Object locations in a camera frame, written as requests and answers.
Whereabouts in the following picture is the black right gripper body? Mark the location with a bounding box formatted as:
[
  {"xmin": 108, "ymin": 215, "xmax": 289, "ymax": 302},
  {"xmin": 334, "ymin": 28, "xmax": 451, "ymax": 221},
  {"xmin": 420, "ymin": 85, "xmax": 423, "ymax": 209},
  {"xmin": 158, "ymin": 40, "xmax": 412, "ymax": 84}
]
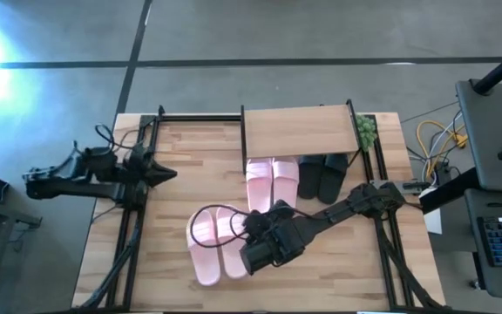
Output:
[{"xmin": 242, "ymin": 200, "xmax": 296, "ymax": 243}]

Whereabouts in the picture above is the black slanted pole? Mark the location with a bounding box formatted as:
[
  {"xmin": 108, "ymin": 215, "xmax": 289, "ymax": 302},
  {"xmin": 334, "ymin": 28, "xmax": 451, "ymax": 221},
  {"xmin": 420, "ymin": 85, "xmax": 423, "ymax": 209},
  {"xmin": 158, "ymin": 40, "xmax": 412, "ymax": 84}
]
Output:
[{"xmin": 471, "ymin": 38, "xmax": 502, "ymax": 95}]

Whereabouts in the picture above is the black desk beam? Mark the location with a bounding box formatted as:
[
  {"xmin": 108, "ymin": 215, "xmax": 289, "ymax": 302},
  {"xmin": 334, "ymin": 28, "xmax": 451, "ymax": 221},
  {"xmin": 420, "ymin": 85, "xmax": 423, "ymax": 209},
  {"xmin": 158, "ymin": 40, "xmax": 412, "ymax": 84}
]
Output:
[{"xmin": 418, "ymin": 167, "xmax": 481, "ymax": 215}]

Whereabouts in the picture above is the dark grey desk top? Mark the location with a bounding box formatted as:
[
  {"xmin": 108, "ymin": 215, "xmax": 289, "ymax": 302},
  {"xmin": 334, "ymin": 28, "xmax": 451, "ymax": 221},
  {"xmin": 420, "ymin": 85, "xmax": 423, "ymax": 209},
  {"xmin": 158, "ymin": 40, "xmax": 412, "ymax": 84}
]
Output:
[{"xmin": 454, "ymin": 78, "xmax": 502, "ymax": 194}]

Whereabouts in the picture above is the grey keyboard desk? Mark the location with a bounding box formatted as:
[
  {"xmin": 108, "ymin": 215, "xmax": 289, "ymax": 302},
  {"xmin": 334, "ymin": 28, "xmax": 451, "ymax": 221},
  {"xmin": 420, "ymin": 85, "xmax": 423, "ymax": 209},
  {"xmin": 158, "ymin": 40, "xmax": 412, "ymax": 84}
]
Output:
[{"xmin": 463, "ymin": 188, "xmax": 502, "ymax": 302}]

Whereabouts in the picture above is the white box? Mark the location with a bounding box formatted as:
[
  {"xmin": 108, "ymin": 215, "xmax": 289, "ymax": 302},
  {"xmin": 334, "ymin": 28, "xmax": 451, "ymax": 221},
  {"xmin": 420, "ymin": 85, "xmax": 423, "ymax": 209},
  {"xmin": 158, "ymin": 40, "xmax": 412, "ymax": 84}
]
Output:
[{"xmin": 419, "ymin": 186, "xmax": 444, "ymax": 236}]

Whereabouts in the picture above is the yellow cable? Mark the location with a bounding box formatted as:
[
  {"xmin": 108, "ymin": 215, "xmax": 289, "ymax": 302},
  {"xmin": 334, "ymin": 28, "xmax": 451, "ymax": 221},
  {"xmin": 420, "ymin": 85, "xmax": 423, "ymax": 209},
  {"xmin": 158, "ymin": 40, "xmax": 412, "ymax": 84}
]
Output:
[{"xmin": 415, "ymin": 119, "xmax": 469, "ymax": 180}]

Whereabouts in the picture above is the green artificial plant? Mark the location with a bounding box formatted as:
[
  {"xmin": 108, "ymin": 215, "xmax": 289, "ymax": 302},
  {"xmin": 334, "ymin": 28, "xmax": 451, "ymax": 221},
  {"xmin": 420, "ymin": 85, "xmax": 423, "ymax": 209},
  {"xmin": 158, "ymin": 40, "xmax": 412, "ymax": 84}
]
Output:
[{"xmin": 354, "ymin": 113, "xmax": 379, "ymax": 153}]

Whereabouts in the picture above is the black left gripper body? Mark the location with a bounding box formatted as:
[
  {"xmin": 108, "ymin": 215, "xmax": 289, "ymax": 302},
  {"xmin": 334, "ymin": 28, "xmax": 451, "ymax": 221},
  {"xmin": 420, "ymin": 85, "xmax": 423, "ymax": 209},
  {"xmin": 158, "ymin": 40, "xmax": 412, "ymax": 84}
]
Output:
[{"xmin": 118, "ymin": 156, "xmax": 150, "ymax": 193}]

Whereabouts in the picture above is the black aluminium table frame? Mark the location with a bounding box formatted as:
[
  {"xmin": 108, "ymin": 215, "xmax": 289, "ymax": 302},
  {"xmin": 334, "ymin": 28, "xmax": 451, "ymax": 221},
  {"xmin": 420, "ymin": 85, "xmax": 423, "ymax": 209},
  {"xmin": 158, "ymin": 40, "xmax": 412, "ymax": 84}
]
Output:
[{"xmin": 74, "ymin": 104, "xmax": 448, "ymax": 314}]

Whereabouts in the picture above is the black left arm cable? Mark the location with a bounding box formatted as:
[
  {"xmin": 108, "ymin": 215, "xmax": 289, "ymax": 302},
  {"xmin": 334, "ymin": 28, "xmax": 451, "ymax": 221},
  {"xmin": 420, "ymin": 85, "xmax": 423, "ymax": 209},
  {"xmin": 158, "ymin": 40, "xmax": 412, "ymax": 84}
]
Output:
[{"xmin": 95, "ymin": 124, "xmax": 143, "ymax": 154}]

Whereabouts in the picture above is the wooden shelf with black frame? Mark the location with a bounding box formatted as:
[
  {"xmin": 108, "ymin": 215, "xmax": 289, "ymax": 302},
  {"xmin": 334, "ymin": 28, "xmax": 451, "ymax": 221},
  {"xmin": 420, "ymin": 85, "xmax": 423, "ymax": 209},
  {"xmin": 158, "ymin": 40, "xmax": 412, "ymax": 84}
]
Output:
[{"xmin": 240, "ymin": 99, "xmax": 363, "ymax": 176}]

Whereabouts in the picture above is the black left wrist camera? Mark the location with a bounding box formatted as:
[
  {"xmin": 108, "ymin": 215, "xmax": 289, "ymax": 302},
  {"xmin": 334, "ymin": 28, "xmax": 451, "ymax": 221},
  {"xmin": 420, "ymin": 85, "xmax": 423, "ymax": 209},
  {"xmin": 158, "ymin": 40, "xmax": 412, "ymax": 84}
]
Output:
[{"xmin": 124, "ymin": 142, "xmax": 148, "ymax": 164}]

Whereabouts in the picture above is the black power adapter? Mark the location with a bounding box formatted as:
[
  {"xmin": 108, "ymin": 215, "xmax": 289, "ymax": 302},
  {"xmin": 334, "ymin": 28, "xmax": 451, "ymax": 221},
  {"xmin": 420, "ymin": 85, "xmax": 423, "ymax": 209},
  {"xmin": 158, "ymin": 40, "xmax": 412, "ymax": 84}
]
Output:
[{"xmin": 433, "ymin": 160, "xmax": 452, "ymax": 187}]

